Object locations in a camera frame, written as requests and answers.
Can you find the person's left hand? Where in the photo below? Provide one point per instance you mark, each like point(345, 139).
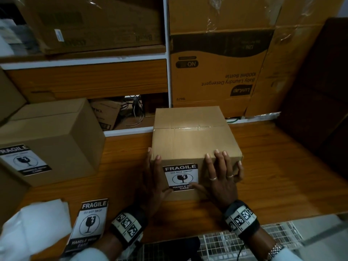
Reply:
point(151, 187)

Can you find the person's right hand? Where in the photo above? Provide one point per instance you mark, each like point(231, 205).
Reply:
point(224, 190)

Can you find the fragile sticker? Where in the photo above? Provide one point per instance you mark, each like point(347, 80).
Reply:
point(24, 160)
point(176, 173)

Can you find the small taped cardboard box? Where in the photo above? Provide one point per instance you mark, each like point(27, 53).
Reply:
point(190, 141)
point(68, 144)

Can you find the stack of fragile stickers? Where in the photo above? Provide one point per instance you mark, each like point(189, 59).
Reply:
point(87, 225)

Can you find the white backing paper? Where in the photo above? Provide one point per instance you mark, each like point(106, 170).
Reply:
point(35, 231)

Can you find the medium taped cardboard box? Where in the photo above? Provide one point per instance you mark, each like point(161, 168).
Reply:
point(11, 195)

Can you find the large stapled cardboard box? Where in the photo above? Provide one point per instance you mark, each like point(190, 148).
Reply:
point(9, 100)

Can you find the person's right forearm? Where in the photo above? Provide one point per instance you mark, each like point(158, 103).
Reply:
point(259, 241)

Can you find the person's left forearm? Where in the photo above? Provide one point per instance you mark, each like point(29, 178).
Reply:
point(107, 247)

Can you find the barcode printed cardboard box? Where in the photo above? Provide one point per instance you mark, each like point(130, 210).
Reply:
point(106, 114)

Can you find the person's white sleeve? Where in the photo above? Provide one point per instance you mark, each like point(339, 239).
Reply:
point(88, 255)
point(286, 255)

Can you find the large cardboard box dark band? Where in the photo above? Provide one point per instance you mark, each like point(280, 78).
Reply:
point(212, 78)

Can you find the large cardboard box white sticker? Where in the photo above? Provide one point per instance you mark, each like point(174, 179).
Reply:
point(103, 24)

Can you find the plastic wrapped cardboard box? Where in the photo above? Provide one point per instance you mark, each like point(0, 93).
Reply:
point(223, 13)

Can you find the right wrist tracker band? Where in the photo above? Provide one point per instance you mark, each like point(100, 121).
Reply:
point(242, 217)

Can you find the wrist tracker band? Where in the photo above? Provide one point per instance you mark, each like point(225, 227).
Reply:
point(242, 217)
point(129, 225)

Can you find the left wrist tracker band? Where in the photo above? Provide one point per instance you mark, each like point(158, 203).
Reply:
point(129, 225)

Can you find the black pouch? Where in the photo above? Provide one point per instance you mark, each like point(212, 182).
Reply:
point(174, 250)

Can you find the stack of grey cards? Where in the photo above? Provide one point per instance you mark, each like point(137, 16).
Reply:
point(24, 40)

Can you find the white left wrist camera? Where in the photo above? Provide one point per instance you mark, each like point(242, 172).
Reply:
point(127, 248)

